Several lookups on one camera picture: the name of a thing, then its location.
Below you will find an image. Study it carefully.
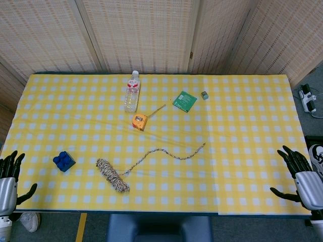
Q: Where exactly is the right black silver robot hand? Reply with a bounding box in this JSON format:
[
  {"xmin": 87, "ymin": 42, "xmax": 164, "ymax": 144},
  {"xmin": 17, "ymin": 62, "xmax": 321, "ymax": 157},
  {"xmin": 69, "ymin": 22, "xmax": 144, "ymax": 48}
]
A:
[{"xmin": 270, "ymin": 145, "xmax": 323, "ymax": 212}]

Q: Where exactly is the braided rope bundle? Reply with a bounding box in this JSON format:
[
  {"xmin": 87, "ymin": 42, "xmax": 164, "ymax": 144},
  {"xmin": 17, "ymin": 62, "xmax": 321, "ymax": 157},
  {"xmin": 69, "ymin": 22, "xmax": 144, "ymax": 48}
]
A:
[{"xmin": 95, "ymin": 142, "xmax": 206, "ymax": 194}]

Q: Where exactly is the woven bamboo folding screen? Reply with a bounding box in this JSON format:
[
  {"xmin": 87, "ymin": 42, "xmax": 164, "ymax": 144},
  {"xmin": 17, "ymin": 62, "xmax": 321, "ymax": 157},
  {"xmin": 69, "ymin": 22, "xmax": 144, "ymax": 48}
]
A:
[{"xmin": 0, "ymin": 0, "xmax": 323, "ymax": 114}]

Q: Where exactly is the green flat packet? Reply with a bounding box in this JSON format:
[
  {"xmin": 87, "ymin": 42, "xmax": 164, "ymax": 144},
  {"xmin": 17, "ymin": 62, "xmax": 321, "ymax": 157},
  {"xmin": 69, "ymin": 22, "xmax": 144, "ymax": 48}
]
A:
[{"xmin": 172, "ymin": 90, "xmax": 198, "ymax": 113}]

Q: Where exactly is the yellow white checkered tablecloth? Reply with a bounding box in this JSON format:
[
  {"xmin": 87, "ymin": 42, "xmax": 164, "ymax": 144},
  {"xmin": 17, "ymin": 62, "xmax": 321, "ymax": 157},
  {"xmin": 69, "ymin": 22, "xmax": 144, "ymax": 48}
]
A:
[{"xmin": 0, "ymin": 73, "xmax": 312, "ymax": 216}]

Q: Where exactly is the black and white sneaker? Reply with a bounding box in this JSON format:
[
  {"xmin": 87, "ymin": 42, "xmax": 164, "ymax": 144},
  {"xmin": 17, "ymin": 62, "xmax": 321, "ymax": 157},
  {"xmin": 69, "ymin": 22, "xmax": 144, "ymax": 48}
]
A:
[{"xmin": 308, "ymin": 144, "xmax": 323, "ymax": 180}]

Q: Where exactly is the blue toy building brick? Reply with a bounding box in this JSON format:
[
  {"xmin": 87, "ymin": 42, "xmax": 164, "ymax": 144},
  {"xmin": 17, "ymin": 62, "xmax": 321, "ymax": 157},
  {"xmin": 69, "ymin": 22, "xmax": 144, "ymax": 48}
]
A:
[{"xmin": 52, "ymin": 150, "xmax": 77, "ymax": 173}]

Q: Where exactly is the orange tape measure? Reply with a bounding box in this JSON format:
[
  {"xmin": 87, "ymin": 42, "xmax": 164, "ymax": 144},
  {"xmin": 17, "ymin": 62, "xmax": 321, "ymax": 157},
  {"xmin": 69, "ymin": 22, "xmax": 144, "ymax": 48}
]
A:
[{"xmin": 131, "ymin": 104, "xmax": 167, "ymax": 132}]

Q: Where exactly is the white power strip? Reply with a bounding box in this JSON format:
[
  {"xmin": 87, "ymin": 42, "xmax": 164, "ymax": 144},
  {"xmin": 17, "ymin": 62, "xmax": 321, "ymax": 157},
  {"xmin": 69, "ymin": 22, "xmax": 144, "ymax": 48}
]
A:
[{"xmin": 299, "ymin": 84, "xmax": 317, "ymax": 113}]

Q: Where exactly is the yellow floor tape strip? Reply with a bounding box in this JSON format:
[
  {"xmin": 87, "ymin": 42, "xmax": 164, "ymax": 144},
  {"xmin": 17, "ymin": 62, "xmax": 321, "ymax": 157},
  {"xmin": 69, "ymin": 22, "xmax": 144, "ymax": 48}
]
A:
[{"xmin": 75, "ymin": 213, "xmax": 88, "ymax": 242}]

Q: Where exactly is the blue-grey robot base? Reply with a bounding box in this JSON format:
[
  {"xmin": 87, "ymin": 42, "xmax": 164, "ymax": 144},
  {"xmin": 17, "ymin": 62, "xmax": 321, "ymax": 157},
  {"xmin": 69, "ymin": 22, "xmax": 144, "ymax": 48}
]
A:
[{"xmin": 105, "ymin": 214, "xmax": 214, "ymax": 242}]

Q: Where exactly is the white shoe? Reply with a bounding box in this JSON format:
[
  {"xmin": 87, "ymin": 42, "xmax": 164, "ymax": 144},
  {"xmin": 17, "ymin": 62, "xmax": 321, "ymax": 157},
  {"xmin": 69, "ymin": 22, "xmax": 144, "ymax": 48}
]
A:
[{"xmin": 19, "ymin": 212, "xmax": 41, "ymax": 233}]

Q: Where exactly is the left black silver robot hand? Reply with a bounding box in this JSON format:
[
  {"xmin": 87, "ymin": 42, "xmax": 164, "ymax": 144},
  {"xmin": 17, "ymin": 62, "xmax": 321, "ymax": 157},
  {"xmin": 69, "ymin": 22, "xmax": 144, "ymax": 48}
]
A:
[{"xmin": 0, "ymin": 150, "xmax": 38, "ymax": 217}]

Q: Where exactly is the clear plastic water bottle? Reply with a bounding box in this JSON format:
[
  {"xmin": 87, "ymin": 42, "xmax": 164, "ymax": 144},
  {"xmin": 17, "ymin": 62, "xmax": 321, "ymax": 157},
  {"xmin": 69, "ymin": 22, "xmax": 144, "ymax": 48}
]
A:
[{"xmin": 124, "ymin": 70, "xmax": 141, "ymax": 113}]

